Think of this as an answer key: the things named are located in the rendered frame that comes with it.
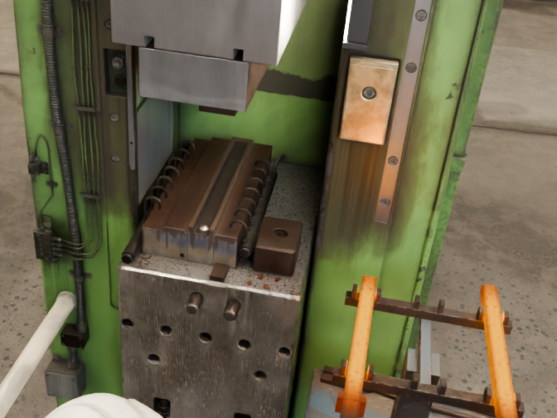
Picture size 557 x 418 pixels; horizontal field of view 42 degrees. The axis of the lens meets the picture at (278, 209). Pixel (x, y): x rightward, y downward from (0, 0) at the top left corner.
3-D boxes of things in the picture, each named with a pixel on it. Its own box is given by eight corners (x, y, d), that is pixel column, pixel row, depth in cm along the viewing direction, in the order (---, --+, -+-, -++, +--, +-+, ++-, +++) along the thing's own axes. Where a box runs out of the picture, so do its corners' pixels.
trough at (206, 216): (213, 236, 146) (214, 230, 145) (188, 232, 147) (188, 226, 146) (253, 144, 181) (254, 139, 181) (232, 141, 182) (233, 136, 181)
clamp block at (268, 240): (293, 278, 148) (295, 252, 145) (252, 271, 149) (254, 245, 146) (300, 245, 158) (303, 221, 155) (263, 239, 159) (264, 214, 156)
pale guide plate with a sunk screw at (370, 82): (383, 146, 143) (398, 65, 134) (338, 139, 143) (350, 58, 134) (384, 141, 144) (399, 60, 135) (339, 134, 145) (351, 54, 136)
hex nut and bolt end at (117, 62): (123, 90, 148) (122, 59, 144) (110, 89, 148) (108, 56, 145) (128, 86, 150) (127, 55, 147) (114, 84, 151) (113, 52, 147)
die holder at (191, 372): (280, 447, 167) (300, 298, 143) (123, 416, 170) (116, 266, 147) (310, 297, 214) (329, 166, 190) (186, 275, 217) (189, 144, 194)
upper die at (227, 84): (245, 112, 130) (249, 62, 125) (139, 96, 132) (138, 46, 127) (282, 38, 166) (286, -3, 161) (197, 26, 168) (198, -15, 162)
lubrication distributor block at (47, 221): (60, 273, 172) (55, 226, 165) (36, 269, 173) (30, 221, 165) (66, 264, 175) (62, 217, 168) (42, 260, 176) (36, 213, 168)
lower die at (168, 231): (234, 268, 149) (237, 235, 145) (142, 252, 151) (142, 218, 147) (269, 172, 185) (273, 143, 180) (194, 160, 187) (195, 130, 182)
